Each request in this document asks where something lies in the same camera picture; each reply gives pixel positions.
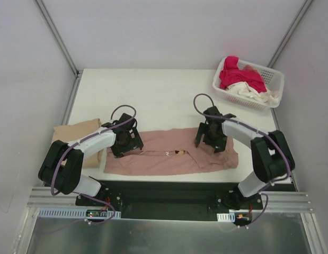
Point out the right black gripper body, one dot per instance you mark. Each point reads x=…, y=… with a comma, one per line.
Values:
x=212, y=140

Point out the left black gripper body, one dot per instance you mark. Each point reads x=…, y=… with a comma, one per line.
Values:
x=129, y=147

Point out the dusty pink printed t shirt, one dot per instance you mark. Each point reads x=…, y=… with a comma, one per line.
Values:
x=172, y=152

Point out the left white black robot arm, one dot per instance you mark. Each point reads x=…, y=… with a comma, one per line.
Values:
x=62, y=166

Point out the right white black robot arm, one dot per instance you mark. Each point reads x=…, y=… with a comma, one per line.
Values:
x=272, y=160

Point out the folded beige t shirt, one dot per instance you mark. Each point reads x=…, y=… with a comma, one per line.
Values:
x=67, y=133

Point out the crimson red t shirt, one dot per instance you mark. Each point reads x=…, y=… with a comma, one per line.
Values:
x=231, y=74

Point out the cream white t shirt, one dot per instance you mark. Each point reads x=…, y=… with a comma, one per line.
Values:
x=243, y=89

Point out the white plastic laundry basket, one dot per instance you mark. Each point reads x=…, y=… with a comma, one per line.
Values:
x=274, y=81

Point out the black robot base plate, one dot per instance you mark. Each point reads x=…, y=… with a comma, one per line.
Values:
x=204, y=202

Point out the right white slotted cable duct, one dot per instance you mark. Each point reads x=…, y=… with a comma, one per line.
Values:
x=226, y=217

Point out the white slotted cable duct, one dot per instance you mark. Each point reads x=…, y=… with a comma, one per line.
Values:
x=78, y=213
x=226, y=217

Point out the left white slotted cable duct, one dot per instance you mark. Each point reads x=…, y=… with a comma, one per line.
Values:
x=78, y=213

